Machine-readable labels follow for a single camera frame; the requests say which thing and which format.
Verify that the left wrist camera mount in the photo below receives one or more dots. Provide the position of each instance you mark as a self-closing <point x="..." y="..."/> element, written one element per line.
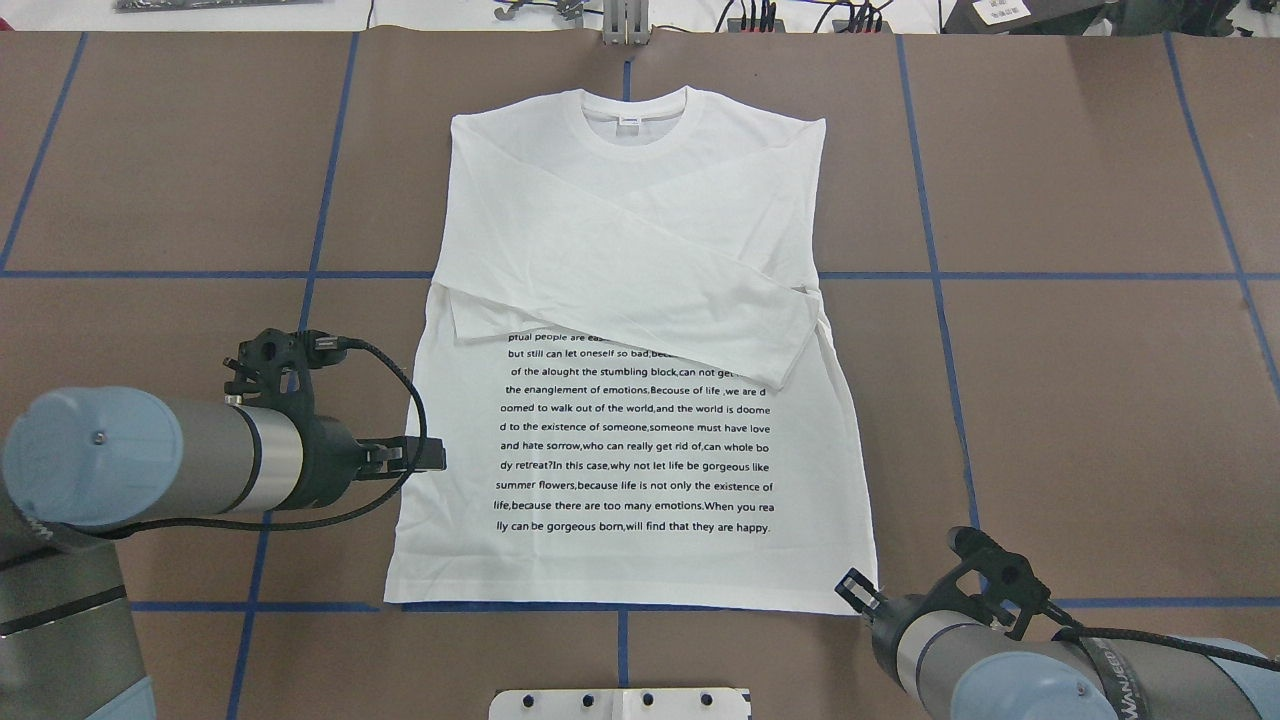
<point x="273" y="370"/>

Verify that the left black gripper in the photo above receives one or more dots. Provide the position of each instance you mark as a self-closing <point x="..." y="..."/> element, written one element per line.
<point x="333" y="456"/>

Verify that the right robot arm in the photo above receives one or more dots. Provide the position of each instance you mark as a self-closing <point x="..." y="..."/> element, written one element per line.
<point x="959" y="660"/>

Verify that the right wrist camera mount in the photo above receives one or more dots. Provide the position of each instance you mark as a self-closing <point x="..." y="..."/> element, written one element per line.
<point x="994" y="586"/>

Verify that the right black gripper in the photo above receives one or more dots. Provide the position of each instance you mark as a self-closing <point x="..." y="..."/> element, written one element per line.
<point x="884" y="621"/>

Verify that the aluminium frame post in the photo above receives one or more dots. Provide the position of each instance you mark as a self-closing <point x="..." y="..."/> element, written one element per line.
<point x="626" y="22"/>

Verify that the orange black connector box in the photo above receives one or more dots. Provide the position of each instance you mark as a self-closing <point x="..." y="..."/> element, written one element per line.
<point x="759" y="25"/>

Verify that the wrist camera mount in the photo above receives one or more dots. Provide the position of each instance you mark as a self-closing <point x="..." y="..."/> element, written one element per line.
<point x="994" y="586"/>
<point x="273" y="370"/>

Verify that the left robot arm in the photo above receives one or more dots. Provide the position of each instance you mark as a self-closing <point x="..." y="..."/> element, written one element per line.
<point x="83" y="466"/>

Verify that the white long-sleeve printed shirt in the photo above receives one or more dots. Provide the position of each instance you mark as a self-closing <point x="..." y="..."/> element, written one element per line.
<point x="628" y="358"/>

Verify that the white central pillar with base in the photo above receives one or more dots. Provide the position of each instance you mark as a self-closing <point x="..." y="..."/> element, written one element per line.
<point x="623" y="703"/>

